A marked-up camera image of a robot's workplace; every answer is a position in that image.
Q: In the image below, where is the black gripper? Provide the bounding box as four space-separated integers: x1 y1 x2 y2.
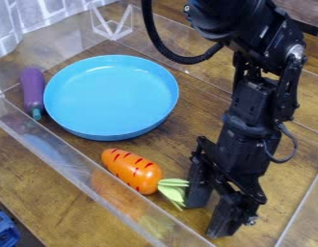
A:
185 114 281 238

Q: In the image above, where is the orange toy carrot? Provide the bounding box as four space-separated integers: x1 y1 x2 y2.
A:
101 149 189 210

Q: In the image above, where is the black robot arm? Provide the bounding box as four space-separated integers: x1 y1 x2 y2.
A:
184 0 305 238

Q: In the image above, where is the blue round plate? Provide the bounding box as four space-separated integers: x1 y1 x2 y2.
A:
43 55 178 141

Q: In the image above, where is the blue object at corner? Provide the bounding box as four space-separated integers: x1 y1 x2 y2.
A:
0 211 19 247

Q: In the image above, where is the purple toy eggplant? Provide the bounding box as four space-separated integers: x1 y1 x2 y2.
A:
19 68 45 121

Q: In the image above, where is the white patterned curtain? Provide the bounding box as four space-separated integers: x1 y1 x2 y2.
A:
0 0 118 58

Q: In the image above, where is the clear acrylic enclosure wall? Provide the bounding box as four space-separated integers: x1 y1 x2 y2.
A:
0 0 318 247

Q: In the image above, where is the black braided cable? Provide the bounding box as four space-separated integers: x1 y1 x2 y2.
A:
140 0 225 66

